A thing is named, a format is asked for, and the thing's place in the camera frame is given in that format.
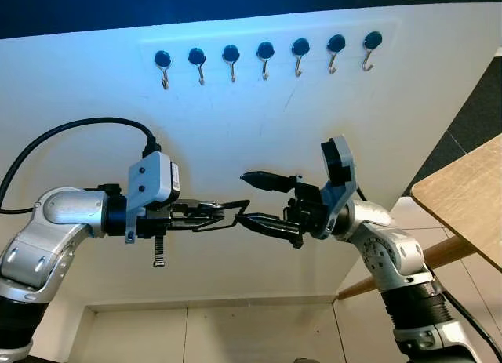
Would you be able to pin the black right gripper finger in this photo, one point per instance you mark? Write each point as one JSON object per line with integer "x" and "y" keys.
{"x": 271, "y": 180}
{"x": 271, "y": 225}

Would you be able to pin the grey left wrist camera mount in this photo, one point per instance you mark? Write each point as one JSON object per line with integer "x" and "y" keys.
{"x": 149, "y": 183}

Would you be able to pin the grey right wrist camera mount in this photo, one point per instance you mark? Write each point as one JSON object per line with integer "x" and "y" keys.
{"x": 343, "y": 200}

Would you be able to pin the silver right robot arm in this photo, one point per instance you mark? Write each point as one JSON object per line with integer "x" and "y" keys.
{"x": 384, "y": 253}

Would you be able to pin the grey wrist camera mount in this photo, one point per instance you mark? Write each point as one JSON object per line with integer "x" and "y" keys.
{"x": 149, "y": 183}
{"x": 343, "y": 200}

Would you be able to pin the dark round magnetic hook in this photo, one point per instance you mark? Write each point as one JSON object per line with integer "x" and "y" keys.
{"x": 372, "y": 40}
{"x": 196, "y": 56}
{"x": 300, "y": 46}
{"x": 265, "y": 49}
{"x": 336, "y": 42}
{"x": 162, "y": 59}
{"x": 230, "y": 52}

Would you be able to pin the black rectangular key loop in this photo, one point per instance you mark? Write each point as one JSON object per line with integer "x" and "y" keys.
{"x": 239, "y": 205}

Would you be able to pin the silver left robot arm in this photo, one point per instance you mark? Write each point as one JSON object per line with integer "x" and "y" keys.
{"x": 39, "y": 245}

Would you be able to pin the light wooden table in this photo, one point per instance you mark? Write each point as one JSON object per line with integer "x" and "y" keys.
{"x": 471, "y": 190}

